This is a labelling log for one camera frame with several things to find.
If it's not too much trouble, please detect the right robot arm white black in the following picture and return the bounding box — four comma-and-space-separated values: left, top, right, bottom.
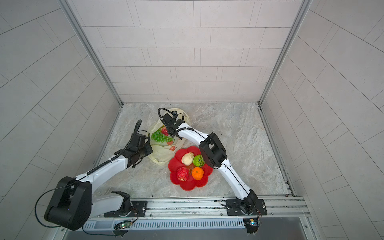
158, 108, 258, 215

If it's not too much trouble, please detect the fake green apple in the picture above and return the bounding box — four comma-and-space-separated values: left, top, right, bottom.
193, 155, 205, 168

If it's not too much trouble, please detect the fake green grapes bunch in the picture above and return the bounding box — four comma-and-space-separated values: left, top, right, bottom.
151, 129, 174, 143

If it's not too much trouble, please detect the fake red fruit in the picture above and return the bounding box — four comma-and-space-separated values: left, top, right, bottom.
177, 167, 189, 182

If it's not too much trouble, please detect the perforated metal vent strip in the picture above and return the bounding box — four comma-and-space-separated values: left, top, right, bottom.
80, 218, 245, 233

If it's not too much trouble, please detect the fake red strawberry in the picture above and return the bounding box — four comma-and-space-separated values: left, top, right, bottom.
161, 127, 169, 136

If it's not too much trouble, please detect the fake orange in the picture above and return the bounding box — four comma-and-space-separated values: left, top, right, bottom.
191, 167, 204, 181

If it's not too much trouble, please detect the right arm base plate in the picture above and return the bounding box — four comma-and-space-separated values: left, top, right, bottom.
221, 199, 268, 216

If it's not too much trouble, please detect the right green circuit board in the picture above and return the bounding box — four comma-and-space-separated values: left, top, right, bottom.
243, 219, 260, 229

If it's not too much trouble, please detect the cream plastic shopping bag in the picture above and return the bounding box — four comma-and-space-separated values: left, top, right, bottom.
148, 120, 186, 166

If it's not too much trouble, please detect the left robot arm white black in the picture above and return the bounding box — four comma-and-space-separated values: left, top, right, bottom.
44, 133, 153, 231

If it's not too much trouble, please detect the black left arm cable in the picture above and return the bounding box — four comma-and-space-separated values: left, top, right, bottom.
34, 182, 76, 229

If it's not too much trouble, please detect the green circuit board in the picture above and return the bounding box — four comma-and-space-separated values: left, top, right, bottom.
114, 221, 133, 231
243, 219, 260, 229

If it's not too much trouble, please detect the aluminium mounting rail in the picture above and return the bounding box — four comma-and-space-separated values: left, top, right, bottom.
86, 196, 311, 220

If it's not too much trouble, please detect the fake beige fruit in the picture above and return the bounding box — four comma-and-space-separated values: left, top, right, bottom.
182, 153, 194, 166

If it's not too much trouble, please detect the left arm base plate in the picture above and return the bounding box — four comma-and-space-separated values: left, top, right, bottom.
104, 201, 148, 218

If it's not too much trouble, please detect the left green circuit board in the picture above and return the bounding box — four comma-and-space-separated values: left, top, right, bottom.
114, 221, 133, 231

